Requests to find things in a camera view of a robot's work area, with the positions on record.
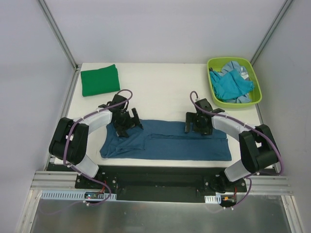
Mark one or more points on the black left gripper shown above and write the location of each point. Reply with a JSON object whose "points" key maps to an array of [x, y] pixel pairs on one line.
{"points": [[129, 122]]}

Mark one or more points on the lime green plastic basket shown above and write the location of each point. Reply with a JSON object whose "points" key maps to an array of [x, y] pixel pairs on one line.
{"points": [[216, 64]]}

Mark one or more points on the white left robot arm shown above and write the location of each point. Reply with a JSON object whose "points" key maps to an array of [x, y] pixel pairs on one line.
{"points": [[69, 141]]}

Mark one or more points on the front aluminium frame rail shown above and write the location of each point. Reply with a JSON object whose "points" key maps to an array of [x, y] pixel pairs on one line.
{"points": [[66, 180]]}

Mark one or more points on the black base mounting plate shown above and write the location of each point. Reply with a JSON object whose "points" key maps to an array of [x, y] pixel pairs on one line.
{"points": [[164, 184]]}

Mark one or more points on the folded green t shirt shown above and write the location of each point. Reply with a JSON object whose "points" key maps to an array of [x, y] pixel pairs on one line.
{"points": [[100, 81]]}

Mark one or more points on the right white cable duct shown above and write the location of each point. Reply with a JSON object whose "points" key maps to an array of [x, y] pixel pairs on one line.
{"points": [[216, 199]]}

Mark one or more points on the left white cable duct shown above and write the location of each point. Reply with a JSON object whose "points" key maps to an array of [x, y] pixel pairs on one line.
{"points": [[77, 195]]}

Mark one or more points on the aluminium frame post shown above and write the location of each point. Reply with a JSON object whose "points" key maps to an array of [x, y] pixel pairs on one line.
{"points": [[272, 29], [57, 33]]}

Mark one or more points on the left aluminium frame post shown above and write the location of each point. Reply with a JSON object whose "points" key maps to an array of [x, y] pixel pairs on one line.
{"points": [[57, 33]]}

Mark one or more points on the teal t shirt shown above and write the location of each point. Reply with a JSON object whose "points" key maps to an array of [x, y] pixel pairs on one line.
{"points": [[231, 87]]}

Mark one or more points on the white cable duct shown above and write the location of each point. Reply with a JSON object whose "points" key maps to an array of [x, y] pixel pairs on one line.
{"points": [[216, 199], [77, 195]]}

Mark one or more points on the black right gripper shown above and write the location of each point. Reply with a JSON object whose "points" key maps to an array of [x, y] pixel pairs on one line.
{"points": [[192, 123]]}

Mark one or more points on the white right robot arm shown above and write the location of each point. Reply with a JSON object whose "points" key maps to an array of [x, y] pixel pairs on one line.
{"points": [[258, 149]]}

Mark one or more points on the dark blue t shirt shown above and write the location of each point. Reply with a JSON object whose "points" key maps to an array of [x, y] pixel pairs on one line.
{"points": [[165, 140]]}

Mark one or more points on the right aluminium frame post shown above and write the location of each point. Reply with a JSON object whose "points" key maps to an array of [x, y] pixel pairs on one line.
{"points": [[272, 29]]}

